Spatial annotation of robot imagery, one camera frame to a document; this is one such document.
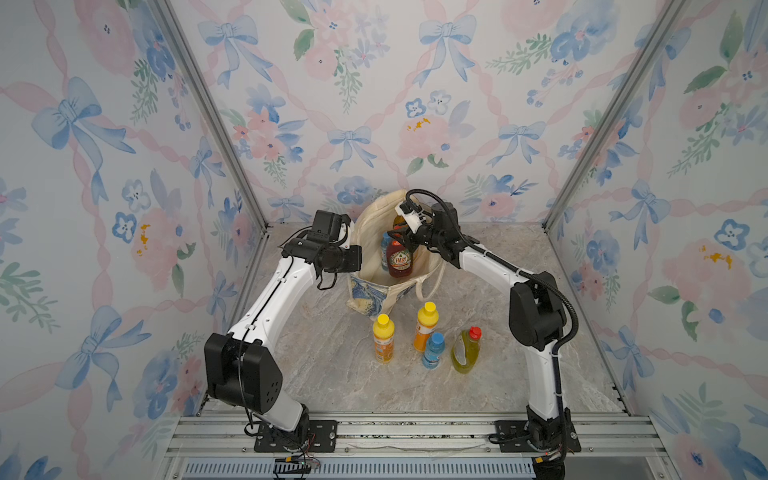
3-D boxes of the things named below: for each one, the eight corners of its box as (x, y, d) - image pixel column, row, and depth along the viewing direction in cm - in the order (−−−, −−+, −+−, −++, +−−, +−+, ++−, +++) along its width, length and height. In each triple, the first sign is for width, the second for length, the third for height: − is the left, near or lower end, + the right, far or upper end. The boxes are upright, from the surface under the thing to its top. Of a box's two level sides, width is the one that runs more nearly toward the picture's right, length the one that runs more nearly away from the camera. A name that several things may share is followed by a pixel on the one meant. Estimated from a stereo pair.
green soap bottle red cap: (453, 375, 86) (467, 349, 70) (450, 354, 90) (463, 325, 74) (468, 375, 86) (485, 349, 70) (464, 354, 90) (480, 325, 74)
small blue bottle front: (423, 369, 87) (429, 348, 74) (422, 355, 89) (427, 332, 77) (437, 369, 87) (445, 348, 74) (435, 355, 89) (443, 332, 77)
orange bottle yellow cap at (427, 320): (413, 353, 90) (420, 316, 71) (412, 340, 92) (418, 301, 74) (429, 353, 90) (440, 316, 71) (428, 340, 92) (438, 301, 74)
